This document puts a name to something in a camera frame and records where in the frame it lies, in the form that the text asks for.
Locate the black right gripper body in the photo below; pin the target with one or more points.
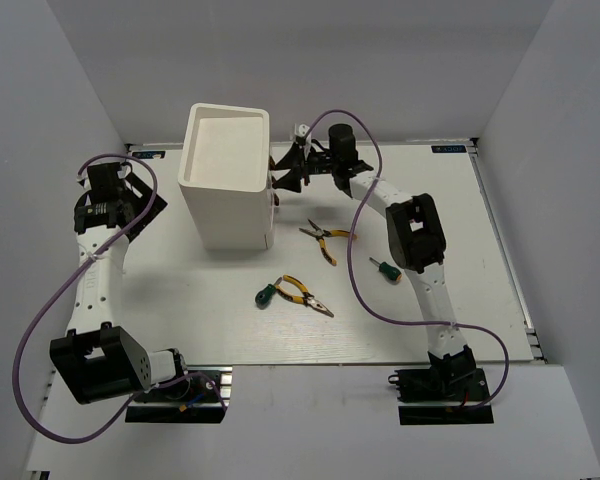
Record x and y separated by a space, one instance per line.
321 162

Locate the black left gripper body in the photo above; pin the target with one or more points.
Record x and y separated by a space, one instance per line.
122 196

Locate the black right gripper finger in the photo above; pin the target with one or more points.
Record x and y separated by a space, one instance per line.
293 181
294 157

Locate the yellow needle-nose pliers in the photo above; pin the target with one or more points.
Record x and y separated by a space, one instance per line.
321 235
304 297

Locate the white drawer cabinet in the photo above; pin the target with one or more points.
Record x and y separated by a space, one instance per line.
224 177

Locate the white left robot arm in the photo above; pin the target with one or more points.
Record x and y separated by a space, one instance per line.
97 358

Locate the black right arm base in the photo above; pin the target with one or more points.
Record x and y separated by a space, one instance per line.
424 401

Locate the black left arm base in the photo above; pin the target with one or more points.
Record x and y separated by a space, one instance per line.
198 400

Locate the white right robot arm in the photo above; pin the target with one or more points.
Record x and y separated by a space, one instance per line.
417 246

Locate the blue table label left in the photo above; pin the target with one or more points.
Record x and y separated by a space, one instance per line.
147 155

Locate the blue table label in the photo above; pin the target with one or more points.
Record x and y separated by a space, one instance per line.
147 155
448 149

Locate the stubby green orange screwdriver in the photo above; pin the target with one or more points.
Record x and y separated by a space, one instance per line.
391 273

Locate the blue table label right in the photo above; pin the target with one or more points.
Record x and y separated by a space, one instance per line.
448 149

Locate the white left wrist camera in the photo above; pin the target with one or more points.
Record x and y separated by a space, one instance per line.
124 169

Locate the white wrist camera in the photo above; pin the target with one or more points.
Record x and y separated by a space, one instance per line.
301 134
124 169

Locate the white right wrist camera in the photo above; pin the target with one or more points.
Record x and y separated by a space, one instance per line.
301 134

